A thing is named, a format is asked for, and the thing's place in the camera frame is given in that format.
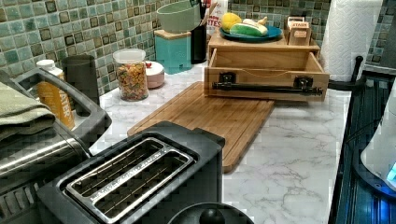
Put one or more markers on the wooden drawer box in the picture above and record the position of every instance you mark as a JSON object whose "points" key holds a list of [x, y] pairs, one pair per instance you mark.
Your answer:
{"points": [[268, 76]]}

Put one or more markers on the wooden drawer cabinet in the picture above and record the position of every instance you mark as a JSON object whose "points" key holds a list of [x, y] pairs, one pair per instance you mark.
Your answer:
{"points": [[273, 54]]}

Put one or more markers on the black tumbler cup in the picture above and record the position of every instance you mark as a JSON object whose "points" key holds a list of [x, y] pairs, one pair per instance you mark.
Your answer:
{"points": [[80, 72]]}

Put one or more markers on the bamboo cutting board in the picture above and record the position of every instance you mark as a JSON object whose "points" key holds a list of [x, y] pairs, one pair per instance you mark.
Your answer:
{"points": [[237, 120]]}

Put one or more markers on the white pink lidded bowl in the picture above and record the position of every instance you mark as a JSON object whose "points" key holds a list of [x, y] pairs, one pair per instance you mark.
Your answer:
{"points": [[155, 74]]}

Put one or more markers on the teal canister wooden lid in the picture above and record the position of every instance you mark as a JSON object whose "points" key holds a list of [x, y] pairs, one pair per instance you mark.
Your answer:
{"points": [[173, 51]]}

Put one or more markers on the glass jar of cereal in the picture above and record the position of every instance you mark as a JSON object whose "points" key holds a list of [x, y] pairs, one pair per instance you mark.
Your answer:
{"points": [[131, 74]]}

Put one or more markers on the black utensil holder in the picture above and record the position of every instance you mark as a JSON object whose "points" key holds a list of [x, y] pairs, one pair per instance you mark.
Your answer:
{"points": [[198, 44]]}

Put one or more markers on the black two-slot toaster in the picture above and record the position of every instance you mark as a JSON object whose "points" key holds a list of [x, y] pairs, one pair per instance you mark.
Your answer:
{"points": [[144, 179]]}

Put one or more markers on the oat bites box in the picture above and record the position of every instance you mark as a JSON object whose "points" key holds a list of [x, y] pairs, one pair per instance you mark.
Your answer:
{"points": [[214, 19]]}

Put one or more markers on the toy watermelon slice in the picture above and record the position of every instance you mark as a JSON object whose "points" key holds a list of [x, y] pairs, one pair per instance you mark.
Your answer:
{"points": [[248, 29]]}

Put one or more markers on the yellow toy lemon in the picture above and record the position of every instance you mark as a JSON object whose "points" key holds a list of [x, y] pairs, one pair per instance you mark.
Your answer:
{"points": [[228, 20]]}

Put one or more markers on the wooden spatula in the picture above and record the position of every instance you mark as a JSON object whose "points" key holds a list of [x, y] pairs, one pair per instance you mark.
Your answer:
{"points": [[208, 12]]}

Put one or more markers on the toy banana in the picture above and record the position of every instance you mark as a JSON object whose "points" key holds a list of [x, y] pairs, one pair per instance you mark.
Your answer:
{"points": [[262, 21]]}

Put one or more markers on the blue plate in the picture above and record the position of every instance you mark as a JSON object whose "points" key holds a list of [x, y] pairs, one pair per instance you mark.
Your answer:
{"points": [[273, 33]]}

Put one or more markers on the small wooden tea box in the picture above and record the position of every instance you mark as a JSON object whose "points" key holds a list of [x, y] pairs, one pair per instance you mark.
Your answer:
{"points": [[297, 31]]}

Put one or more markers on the orange bottle white cap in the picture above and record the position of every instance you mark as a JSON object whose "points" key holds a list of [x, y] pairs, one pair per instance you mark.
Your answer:
{"points": [[56, 99]]}

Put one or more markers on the black paper towel holder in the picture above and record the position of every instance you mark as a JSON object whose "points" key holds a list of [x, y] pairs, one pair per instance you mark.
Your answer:
{"points": [[354, 83]]}

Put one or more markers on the paper towel roll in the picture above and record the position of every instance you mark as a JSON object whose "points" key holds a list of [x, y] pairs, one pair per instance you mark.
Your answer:
{"points": [[348, 34]]}

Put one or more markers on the folded olive green towel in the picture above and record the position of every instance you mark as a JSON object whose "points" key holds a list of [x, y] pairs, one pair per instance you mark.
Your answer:
{"points": [[20, 114]]}

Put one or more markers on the black drawer handle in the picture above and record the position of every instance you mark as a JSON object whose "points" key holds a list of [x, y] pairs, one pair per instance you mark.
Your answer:
{"points": [[301, 85]]}

